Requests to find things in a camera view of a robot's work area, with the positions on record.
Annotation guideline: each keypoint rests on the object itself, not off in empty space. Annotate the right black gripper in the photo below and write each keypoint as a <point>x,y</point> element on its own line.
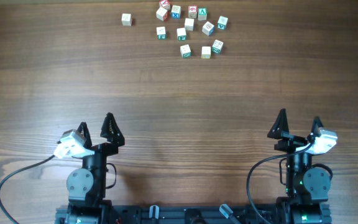
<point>295,142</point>

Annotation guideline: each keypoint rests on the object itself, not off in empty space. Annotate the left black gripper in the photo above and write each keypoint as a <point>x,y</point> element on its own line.
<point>101,148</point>

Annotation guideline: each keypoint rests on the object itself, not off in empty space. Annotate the green edged block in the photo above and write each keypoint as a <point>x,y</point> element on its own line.
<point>185,51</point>
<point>181,34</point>
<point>161,33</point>

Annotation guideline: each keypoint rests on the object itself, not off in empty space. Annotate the blue edged wooden block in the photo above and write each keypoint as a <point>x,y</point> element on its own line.
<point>208,28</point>

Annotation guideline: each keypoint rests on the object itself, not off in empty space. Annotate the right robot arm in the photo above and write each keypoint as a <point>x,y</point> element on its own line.
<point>306,184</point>

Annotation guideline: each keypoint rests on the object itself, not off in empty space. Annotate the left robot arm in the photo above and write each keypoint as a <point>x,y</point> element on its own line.
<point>87,185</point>

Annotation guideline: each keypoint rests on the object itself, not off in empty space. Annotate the plain block far left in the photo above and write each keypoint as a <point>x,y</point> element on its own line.
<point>126,19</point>

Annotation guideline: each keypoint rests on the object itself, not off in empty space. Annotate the green Z letter block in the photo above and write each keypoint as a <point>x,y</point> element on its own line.
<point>217,46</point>

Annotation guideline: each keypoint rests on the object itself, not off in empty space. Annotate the green V letter block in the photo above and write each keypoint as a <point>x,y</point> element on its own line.
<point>222,22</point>

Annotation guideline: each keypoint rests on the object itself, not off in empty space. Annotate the red edged wooden block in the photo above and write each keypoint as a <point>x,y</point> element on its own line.
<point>161,14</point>

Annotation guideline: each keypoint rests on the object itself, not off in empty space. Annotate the plain wooden centre block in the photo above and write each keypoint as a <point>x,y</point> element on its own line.
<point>189,24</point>

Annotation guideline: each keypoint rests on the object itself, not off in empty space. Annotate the red letter block top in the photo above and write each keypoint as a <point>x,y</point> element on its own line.
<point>164,4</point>

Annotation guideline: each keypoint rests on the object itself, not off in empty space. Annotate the blue X letter block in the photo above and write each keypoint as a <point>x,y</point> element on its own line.
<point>176,12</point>

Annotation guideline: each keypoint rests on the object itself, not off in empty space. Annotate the green A letter block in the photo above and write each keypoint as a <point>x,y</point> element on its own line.
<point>202,13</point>

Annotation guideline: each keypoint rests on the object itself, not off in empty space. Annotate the red number nine block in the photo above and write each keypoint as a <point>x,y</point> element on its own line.
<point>192,11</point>

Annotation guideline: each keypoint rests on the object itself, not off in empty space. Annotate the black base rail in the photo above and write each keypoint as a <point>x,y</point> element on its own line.
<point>154,214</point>

